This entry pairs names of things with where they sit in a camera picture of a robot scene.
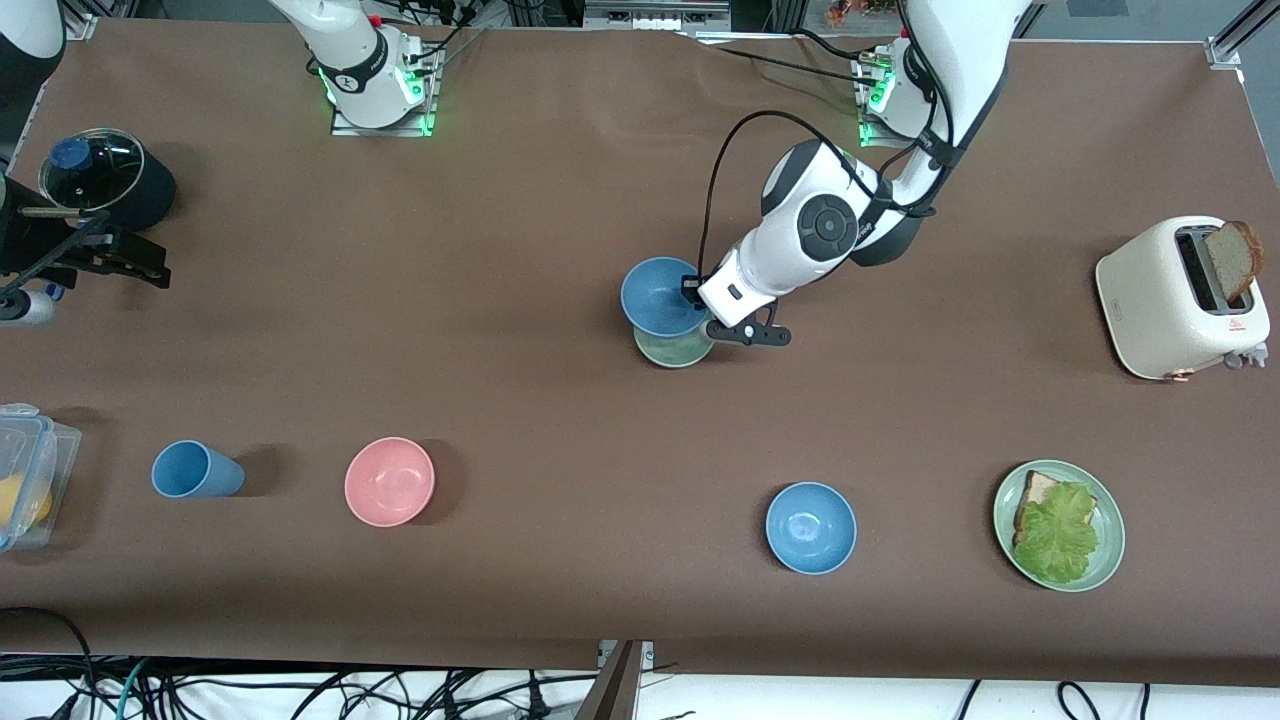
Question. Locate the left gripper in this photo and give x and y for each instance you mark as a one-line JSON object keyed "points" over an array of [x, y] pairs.
{"points": [[692, 290]]}

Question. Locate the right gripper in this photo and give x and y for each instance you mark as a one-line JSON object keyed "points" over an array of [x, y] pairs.
{"points": [[32, 243]]}

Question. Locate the blue bowl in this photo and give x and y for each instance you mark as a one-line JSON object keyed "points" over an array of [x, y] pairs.
{"points": [[655, 295], [810, 528]]}

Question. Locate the green bowl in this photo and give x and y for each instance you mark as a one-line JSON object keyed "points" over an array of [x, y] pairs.
{"points": [[675, 353]]}

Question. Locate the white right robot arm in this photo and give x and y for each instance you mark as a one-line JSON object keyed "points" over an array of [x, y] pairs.
{"points": [[350, 50]]}

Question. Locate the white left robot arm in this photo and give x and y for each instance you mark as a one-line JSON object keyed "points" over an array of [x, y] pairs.
{"points": [[960, 60]]}

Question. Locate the pink bowl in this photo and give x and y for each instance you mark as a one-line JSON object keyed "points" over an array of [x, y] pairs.
{"points": [[390, 482]]}

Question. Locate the glass pot lid blue knob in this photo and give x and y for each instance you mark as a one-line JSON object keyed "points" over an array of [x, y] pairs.
{"points": [[90, 170]]}

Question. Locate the clear plastic container blue lid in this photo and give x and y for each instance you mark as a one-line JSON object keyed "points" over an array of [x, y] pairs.
{"points": [[60, 450]]}

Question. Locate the blue ribbed cup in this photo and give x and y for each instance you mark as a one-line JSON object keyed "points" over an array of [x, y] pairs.
{"points": [[195, 470]]}

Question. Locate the yellow food item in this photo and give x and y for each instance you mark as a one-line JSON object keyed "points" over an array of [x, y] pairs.
{"points": [[20, 500]]}

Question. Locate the grey equipment box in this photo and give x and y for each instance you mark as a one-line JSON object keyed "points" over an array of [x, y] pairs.
{"points": [[655, 15]]}

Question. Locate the white bread slice dark crust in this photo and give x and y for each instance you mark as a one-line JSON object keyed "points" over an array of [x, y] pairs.
{"points": [[1040, 488]]}

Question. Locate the green lettuce leaf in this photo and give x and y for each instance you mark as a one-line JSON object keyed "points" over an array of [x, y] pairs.
{"points": [[1055, 535]]}

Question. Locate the white toaster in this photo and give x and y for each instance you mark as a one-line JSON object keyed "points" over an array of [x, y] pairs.
{"points": [[1150, 310]]}

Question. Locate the green plate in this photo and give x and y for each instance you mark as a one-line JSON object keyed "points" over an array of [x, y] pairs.
{"points": [[1108, 550]]}

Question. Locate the brown wholegrain bread slice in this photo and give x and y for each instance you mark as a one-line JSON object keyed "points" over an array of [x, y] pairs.
{"points": [[1232, 258]]}

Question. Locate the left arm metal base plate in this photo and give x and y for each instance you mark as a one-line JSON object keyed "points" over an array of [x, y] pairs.
{"points": [[875, 140]]}

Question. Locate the aluminium frame profile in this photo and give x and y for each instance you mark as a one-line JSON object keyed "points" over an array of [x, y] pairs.
{"points": [[1235, 40], [80, 20]]}

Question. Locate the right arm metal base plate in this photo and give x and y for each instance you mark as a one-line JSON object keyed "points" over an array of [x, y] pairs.
{"points": [[380, 131]]}

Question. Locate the silver metal bracket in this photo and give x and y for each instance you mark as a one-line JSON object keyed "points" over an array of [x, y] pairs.
{"points": [[648, 652]]}

